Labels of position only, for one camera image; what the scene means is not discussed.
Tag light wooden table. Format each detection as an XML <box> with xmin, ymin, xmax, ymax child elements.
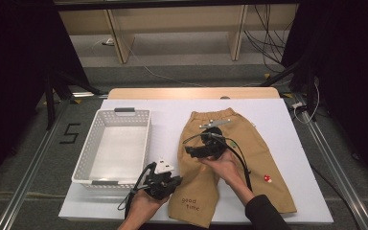
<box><xmin>107</xmin><ymin>86</ymin><xmax>281</xmax><ymax>101</ymax></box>

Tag light wooden shelf unit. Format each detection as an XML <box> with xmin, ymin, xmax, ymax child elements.
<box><xmin>53</xmin><ymin>3</ymin><xmax>300</xmax><ymax>65</ymax></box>

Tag black curtain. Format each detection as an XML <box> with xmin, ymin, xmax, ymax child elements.
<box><xmin>281</xmin><ymin>0</ymin><xmax>368</xmax><ymax>193</ymax></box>
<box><xmin>0</xmin><ymin>0</ymin><xmax>90</xmax><ymax>195</ymax></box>

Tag white cable with plug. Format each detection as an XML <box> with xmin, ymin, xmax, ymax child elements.
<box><xmin>290</xmin><ymin>80</ymin><xmax>321</xmax><ymax>126</ymax></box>

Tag long aluminium rail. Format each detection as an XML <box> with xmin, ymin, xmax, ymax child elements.
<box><xmin>0</xmin><ymin>100</ymin><xmax>71</xmax><ymax>230</ymax></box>
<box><xmin>295</xmin><ymin>94</ymin><xmax>368</xmax><ymax>230</ymax></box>

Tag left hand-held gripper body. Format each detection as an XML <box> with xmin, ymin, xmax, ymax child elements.
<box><xmin>143</xmin><ymin>158</ymin><xmax>180</xmax><ymax>201</ymax></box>

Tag white perforated plastic basket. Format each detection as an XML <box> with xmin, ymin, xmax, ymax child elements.
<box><xmin>71</xmin><ymin>107</ymin><xmax>152</xmax><ymax>192</ymax></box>

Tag black horizontal frame bar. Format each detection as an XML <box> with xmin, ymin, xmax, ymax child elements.
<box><xmin>52</xmin><ymin>0</ymin><xmax>301</xmax><ymax>12</ymax></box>

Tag tan pants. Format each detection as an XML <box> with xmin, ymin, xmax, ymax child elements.
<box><xmin>168</xmin><ymin>107</ymin><xmax>298</xmax><ymax>229</ymax></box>

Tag person's left hand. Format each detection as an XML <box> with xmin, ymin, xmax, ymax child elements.
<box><xmin>128</xmin><ymin>193</ymin><xmax>171</xmax><ymax>224</ymax></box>

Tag left hand-held gripper cable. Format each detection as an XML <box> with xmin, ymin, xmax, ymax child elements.
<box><xmin>117</xmin><ymin>161</ymin><xmax>157</xmax><ymax>219</ymax></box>

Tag right hand-held gripper cable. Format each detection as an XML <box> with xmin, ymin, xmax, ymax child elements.
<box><xmin>182</xmin><ymin>132</ymin><xmax>254</xmax><ymax>193</ymax></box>

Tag black metal stand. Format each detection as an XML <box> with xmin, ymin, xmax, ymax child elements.
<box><xmin>260</xmin><ymin>57</ymin><xmax>317</xmax><ymax>123</ymax></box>
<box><xmin>42</xmin><ymin>68</ymin><xmax>108</xmax><ymax>130</ymax></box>

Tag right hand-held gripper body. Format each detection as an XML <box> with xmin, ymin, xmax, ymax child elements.
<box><xmin>193</xmin><ymin>119</ymin><xmax>233</xmax><ymax>160</ymax></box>

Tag short aluminium rail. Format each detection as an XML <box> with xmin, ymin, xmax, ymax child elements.
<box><xmin>71</xmin><ymin>91</ymin><xmax>109</xmax><ymax>99</ymax></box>

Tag hand-held gripper cable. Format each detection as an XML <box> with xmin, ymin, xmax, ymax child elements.
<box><xmin>182</xmin><ymin>132</ymin><xmax>254</xmax><ymax>193</ymax></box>
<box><xmin>117</xmin><ymin>161</ymin><xmax>157</xmax><ymax>219</ymax></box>

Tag bundle of black cables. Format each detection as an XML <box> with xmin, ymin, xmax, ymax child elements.
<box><xmin>242</xmin><ymin>3</ymin><xmax>296</xmax><ymax>74</ymax></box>

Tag thin white floor cable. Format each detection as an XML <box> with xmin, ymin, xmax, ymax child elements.
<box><xmin>90</xmin><ymin>37</ymin><xmax>205</xmax><ymax>88</ymax></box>

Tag white foam board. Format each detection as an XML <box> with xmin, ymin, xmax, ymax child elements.
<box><xmin>57</xmin><ymin>98</ymin><xmax>334</xmax><ymax>224</ymax></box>

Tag person's right hand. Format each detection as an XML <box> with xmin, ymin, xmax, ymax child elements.
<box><xmin>199</xmin><ymin>151</ymin><xmax>241</xmax><ymax>188</ymax></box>

